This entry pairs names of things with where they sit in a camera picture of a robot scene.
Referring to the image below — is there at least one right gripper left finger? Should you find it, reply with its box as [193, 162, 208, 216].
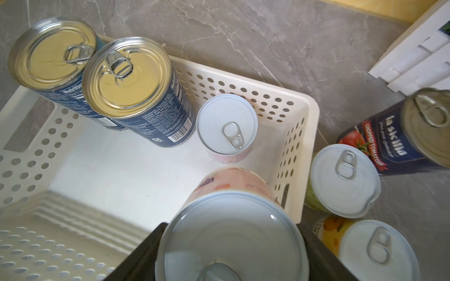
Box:
[105, 222, 168, 281]

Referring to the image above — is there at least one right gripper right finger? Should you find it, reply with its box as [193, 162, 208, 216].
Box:
[296, 223, 358, 281]

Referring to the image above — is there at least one dark tomato tin can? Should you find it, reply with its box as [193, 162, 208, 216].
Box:
[337, 88, 450, 176]

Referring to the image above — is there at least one green label white-lid can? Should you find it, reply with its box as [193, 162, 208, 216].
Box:
[304, 144, 382, 219]

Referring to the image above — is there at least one pink label white-lid can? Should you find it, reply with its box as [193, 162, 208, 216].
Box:
[155, 167, 309, 281]

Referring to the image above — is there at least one orange label white-lid can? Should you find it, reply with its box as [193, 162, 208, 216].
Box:
[313, 215, 421, 281]

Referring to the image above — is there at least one white perforated plastic basket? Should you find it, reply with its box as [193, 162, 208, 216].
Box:
[1, 57, 319, 281]

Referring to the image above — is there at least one flower box white fence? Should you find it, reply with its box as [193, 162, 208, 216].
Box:
[369, 1, 450, 96]

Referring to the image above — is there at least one blue tin can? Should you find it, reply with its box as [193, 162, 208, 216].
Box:
[8, 16, 124, 131]
[82, 36, 196, 148]

